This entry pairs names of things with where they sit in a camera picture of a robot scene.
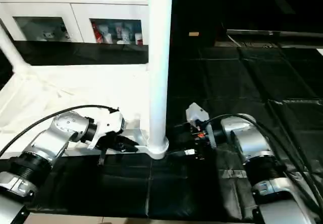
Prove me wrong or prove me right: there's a white cabinet with glass doors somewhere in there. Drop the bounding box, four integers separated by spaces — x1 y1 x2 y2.
0 0 150 45

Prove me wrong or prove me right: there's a black left wrist camera cable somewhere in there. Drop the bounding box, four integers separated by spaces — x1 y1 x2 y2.
0 104 122 157

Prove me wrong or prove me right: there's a white plastic table top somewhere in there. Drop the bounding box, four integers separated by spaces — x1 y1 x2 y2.
0 62 170 160

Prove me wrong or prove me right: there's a long black bar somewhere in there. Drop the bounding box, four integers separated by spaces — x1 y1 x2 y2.
226 29 323 38

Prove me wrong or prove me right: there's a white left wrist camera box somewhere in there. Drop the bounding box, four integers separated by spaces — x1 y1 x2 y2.
87 110 126 151

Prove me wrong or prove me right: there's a red and white bottle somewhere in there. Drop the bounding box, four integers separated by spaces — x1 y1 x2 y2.
93 23 104 44

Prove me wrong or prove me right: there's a black hanging strap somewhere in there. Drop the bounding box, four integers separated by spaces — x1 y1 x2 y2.
97 149 107 167

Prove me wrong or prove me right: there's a white plastic table leg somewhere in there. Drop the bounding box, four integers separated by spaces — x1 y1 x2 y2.
0 26 28 71
146 0 174 149

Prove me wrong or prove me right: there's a black mat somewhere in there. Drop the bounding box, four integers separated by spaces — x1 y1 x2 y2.
0 40 323 221

